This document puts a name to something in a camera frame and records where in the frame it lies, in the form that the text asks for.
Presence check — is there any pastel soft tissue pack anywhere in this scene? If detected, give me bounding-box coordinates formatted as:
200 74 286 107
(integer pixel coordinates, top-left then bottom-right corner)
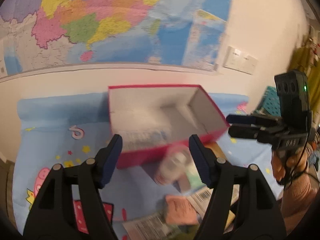
175 142 221 196

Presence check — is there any white barcode label packet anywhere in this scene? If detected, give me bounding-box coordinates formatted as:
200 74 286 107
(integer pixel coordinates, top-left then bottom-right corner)
187 184 240 218

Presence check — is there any teal perforated plastic basket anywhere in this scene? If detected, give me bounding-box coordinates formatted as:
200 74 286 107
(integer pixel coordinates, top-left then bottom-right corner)
253 86 281 116

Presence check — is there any orange right sleeve forearm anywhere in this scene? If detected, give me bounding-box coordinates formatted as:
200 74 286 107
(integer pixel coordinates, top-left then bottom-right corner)
280 174 317 235

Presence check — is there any pink cardboard box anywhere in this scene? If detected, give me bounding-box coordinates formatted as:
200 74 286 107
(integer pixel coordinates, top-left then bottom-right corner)
108 85 229 169

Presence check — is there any pink hand cream sachet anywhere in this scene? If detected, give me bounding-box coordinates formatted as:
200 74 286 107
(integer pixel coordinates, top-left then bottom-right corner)
164 195 199 225

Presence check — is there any white wall switch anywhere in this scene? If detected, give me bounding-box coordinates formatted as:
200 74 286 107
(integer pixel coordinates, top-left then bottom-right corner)
238 54 258 75

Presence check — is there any right hand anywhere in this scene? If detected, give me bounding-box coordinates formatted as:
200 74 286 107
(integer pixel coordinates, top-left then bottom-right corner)
271 144 312 185

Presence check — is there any colourful wall map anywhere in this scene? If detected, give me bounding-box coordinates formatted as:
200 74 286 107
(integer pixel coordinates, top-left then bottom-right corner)
1 0 232 77

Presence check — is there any white pump lotion bottle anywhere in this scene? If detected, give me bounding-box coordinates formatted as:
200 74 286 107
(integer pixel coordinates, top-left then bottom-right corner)
154 144 192 185

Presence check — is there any clear plastic mask packet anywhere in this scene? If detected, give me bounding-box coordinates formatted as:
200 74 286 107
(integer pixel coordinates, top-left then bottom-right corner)
118 128 170 151

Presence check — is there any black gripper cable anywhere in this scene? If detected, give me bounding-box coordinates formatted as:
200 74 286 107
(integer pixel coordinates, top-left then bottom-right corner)
285 109 320 183

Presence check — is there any yellow hanging garment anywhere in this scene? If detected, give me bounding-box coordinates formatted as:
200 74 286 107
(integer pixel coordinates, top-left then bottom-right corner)
287 24 320 81

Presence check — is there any white wall socket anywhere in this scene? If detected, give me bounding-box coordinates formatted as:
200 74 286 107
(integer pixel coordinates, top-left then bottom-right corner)
223 46 242 70

